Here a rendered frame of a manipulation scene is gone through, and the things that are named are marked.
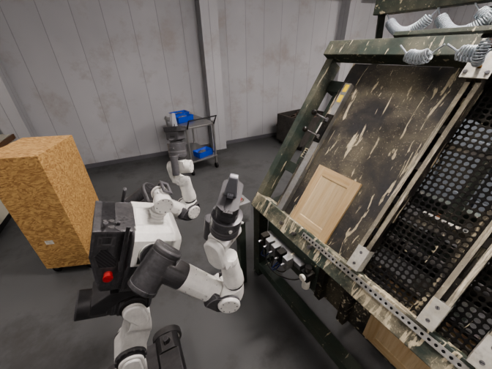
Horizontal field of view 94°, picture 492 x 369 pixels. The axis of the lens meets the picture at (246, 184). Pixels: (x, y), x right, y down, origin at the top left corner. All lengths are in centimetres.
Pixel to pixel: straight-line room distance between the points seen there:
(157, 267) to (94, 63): 437
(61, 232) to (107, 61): 308
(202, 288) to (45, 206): 191
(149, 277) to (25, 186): 185
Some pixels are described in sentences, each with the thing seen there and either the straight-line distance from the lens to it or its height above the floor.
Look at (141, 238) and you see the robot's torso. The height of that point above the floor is 136.
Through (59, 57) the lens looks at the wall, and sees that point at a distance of 496.
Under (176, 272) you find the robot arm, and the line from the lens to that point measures 81.
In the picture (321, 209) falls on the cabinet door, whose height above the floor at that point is 102.
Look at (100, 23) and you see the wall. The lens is 489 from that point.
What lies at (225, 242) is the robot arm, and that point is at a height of 142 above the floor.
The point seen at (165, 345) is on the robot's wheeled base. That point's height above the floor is 21.
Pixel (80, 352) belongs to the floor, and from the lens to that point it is 243.
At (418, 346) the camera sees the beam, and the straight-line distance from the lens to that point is 136.
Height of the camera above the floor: 190
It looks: 30 degrees down
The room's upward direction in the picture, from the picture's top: 1 degrees counter-clockwise
